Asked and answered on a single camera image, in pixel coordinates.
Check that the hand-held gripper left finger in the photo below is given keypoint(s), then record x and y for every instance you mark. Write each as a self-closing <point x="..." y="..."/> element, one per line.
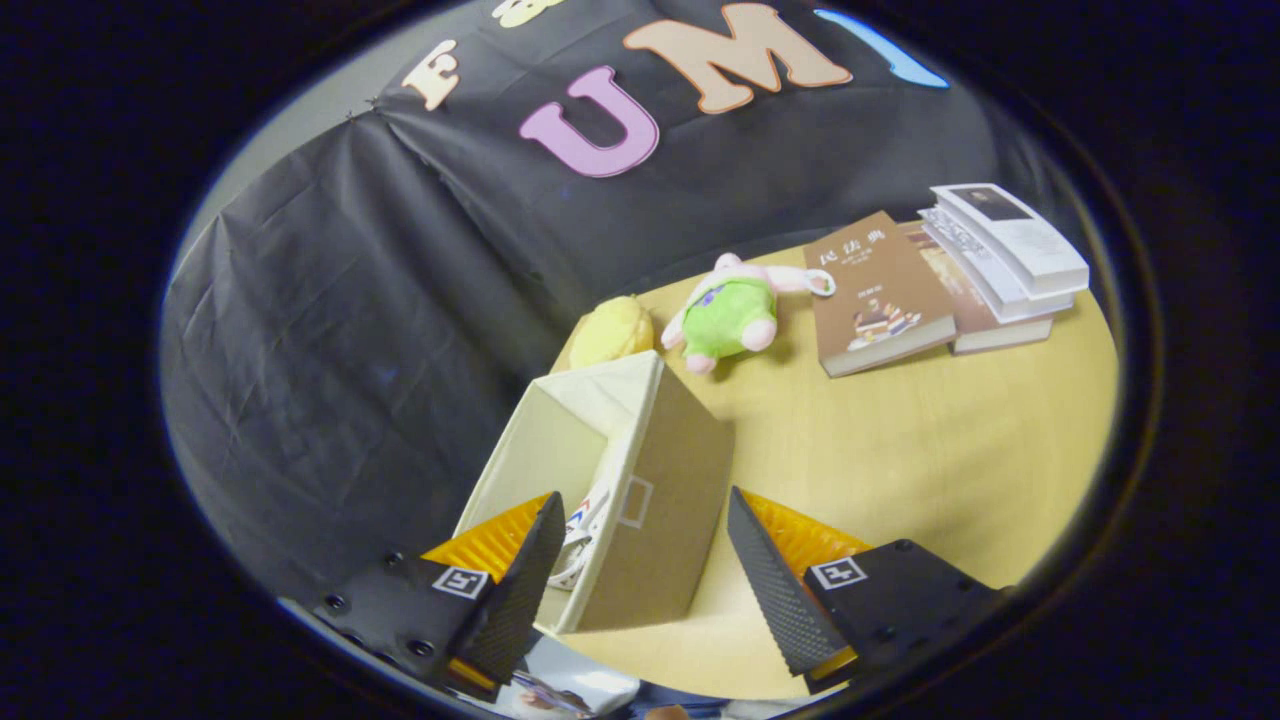
<point x="410" y="605"/>

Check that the brown book under white books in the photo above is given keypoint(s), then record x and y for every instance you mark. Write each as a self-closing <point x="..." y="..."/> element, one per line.
<point x="965" y="305"/>

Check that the black backdrop cloth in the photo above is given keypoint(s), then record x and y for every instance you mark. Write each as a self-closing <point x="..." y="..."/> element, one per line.
<point x="330" y="350"/>

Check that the beige fabric storage box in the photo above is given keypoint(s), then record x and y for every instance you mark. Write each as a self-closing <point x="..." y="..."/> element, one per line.
<point x="675" y="520"/>

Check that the green pink plush toy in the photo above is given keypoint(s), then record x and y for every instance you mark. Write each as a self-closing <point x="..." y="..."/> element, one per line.
<point x="730" y="315"/>

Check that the white patterned cover book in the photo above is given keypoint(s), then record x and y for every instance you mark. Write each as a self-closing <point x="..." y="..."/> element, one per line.
<point x="975" y="260"/>

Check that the yellow plush toy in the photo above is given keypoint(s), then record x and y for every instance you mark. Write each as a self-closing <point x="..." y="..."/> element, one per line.
<point x="612" y="330"/>

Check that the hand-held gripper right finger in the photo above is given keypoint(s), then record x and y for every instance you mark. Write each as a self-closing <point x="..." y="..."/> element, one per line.
<point x="900" y="600"/>

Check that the brown cover book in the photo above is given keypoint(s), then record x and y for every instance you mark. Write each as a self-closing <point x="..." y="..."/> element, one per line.
<point x="870" y="290"/>

